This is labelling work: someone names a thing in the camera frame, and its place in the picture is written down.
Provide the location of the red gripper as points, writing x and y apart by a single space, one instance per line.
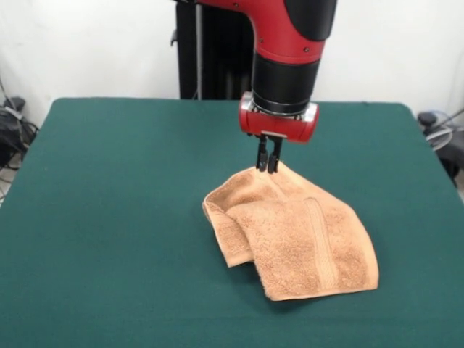
279 127

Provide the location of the orange terry towel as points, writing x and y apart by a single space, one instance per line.
308 239

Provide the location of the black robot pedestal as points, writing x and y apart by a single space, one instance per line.
217 61

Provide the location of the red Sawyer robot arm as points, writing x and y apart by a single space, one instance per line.
290 36

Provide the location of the dark green table cloth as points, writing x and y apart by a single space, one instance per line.
108 217

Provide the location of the black stand base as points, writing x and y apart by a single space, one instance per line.
449 152
14 123

